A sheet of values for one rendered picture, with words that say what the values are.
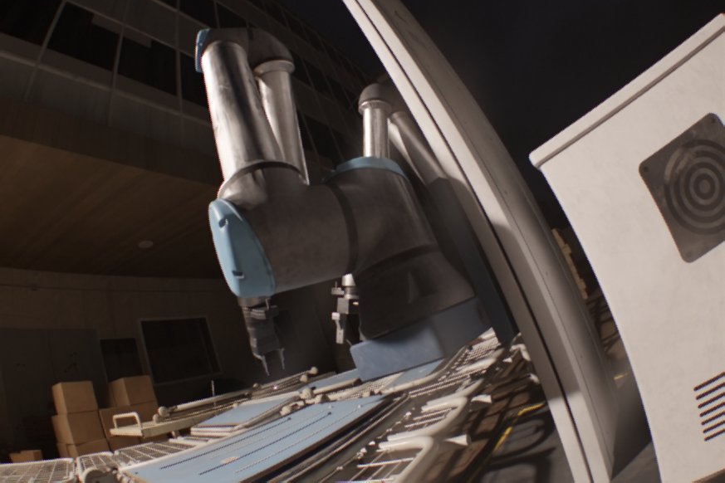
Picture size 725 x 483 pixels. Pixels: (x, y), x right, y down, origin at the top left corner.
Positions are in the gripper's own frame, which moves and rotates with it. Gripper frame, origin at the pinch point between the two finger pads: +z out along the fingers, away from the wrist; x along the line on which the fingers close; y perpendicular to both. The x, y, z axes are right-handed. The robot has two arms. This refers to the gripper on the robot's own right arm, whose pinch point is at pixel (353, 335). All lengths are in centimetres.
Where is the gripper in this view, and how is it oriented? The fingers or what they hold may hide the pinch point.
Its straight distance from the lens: 124.6
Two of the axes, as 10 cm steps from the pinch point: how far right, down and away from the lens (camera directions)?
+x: 5.7, 2.2, 7.9
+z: -0.5, 9.7, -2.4
